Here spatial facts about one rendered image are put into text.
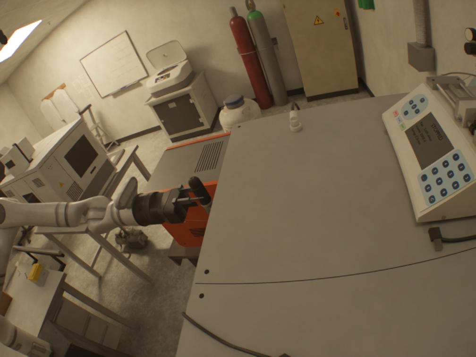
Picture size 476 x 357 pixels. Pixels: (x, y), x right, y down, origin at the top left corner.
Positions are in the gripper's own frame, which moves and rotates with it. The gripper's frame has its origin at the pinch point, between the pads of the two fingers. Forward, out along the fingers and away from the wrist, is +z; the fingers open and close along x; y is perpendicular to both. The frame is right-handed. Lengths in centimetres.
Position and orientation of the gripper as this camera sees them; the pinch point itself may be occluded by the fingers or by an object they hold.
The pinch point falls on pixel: (204, 192)
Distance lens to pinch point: 49.6
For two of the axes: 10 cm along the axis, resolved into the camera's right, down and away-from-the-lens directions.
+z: 9.3, -1.6, -3.2
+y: 3.3, 7.1, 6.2
